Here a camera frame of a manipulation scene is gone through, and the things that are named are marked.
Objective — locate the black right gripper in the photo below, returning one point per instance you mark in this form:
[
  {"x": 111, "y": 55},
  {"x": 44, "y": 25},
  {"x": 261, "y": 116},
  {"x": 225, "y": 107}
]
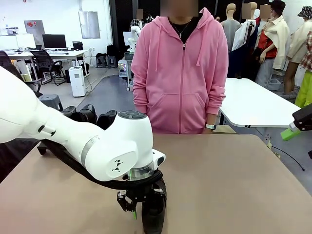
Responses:
[{"x": 304, "y": 119}]

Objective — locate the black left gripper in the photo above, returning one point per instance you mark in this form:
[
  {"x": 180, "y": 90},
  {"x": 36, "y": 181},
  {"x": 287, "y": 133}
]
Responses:
[{"x": 146, "y": 192}]

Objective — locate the black smooth leather loafer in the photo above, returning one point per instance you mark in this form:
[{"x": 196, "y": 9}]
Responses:
[
  {"x": 107, "y": 119},
  {"x": 153, "y": 219}
]

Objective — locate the black textured buckle shoe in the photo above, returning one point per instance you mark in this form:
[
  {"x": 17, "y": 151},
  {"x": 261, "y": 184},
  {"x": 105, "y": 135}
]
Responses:
[
  {"x": 86, "y": 112},
  {"x": 69, "y": 111}
]

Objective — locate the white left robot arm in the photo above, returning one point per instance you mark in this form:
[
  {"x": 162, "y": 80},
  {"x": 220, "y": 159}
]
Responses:
[{"x": 73, "y": 136}]

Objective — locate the small white robot arm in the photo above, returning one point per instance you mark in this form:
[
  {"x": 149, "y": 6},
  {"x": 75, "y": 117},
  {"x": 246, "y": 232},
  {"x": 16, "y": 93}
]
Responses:
[{"x": 132, "y": 36}]

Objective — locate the person's right forearm pink sleeve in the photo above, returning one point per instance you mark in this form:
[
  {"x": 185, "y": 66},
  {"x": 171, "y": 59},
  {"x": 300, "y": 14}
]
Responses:
[{"x": 140, "y": 97}]

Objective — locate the person's left forearm pink sleeve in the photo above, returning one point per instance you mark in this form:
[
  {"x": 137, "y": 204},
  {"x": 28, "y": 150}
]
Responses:
[{"x": 215, "y": 102}]

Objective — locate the black shoe stand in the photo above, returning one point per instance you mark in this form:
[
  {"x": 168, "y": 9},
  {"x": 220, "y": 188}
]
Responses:
[{"x": 42, "y": 150}]

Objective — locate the person's left hand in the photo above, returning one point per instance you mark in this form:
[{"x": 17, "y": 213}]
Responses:
[{"x": 209, "y": 131}]

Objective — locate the white power socket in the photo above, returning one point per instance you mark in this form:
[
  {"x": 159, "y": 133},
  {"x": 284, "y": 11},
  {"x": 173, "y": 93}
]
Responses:
[{"x": 267, "y": 137}]

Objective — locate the mannequin neon yellow pants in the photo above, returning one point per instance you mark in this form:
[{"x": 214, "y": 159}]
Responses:
[{"x": 304, "y": 90}]

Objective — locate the grey plastic crate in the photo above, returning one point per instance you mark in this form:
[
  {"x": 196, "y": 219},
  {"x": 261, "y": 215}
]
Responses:
[{"x": 275, "y": 84}]

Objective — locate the tan cardboard box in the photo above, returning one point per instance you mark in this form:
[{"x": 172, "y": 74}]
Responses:
[{"x": 225, "y": 130}]

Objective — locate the white smartwatch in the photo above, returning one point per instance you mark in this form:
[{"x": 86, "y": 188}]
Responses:
[{"x": 210, "y": 126}]

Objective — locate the mannequin bucket hat beige shirt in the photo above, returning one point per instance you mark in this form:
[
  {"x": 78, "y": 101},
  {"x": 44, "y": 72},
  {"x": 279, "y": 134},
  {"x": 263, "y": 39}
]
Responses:
[{"x": 297, "y": 41}]

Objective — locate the mannequin cream jacket red top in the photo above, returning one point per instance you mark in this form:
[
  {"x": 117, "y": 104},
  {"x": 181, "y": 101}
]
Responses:
[{"x": 280, "y": 36}]

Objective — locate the mannequin navy white clothes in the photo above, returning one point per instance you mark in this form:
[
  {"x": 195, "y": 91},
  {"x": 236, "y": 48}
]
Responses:
[{"x": 240, "y": 41}]

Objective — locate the mannequin grey tank top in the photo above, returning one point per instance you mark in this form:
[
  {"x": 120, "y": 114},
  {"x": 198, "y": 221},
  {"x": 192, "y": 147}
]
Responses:
[{"x": 232, "y": 29}]

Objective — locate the person in pink hoodie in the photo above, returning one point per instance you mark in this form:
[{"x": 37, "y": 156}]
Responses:
[{"x": 180, "y": 85}]

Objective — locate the black base panel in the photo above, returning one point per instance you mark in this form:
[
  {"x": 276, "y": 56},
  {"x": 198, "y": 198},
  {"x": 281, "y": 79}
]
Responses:
[{"x": 12, "y": 158}]

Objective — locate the grey plastic stool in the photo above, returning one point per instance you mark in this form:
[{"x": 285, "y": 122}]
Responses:
[{"x": 52, "y": 100}]

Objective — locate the white air purifier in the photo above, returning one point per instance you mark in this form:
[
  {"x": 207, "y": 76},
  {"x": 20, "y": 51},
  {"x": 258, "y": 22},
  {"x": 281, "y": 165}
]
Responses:
[{"x": 77, "y": 83}]

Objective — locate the lit computer tower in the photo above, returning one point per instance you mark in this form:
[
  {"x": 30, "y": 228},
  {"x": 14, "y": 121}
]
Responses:
[{"x": 123, "y": 69}]

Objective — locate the dark plastic stool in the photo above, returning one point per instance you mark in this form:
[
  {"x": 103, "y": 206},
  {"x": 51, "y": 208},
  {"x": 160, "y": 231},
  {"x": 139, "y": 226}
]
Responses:
[
  {"x": 101, "y": 58},
  {"x": 111, "y": 61}
]

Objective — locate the black inner shirt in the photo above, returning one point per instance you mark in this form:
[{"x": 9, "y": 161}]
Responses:
[{"x": 187, "y": 30}]

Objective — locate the dark green box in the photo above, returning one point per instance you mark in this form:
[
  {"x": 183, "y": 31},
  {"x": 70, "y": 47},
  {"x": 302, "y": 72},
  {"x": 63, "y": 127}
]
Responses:
[{"x": 128, "y": 56}]

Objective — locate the black backpack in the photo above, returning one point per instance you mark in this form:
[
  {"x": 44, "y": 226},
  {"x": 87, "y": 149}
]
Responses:
[{"x": 111, "y": 50}]

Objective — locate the white office desk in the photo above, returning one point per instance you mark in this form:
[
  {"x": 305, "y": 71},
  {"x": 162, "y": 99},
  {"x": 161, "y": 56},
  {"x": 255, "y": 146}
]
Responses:
[{"x": 61, "y": 54}]

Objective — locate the small black desk box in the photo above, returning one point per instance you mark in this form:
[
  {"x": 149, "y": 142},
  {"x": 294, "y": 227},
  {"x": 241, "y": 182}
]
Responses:
[{"x": 78, "y": 45}]

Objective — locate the black computer monitor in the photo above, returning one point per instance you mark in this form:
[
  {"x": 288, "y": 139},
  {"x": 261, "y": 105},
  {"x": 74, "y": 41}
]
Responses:
[{"x": 54, "y": 41}]

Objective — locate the person in plaid shirt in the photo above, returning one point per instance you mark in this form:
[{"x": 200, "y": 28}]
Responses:
[{"x": 139, "y": 23}]

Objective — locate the white computer monitor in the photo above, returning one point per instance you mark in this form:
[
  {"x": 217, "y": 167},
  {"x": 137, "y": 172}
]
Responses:
[
  {"x": 25, "y": 41},
  {"x": 8, "y": 42}
]

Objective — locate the grey poster with red mark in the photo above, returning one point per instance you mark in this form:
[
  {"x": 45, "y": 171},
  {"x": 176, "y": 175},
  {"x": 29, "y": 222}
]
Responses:
[{"x": 34, "y": 26}]

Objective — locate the silver framed wall panel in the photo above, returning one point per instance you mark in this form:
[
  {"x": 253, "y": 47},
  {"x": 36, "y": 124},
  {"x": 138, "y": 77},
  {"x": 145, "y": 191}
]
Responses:
[{"x": 89, "y": 24}]

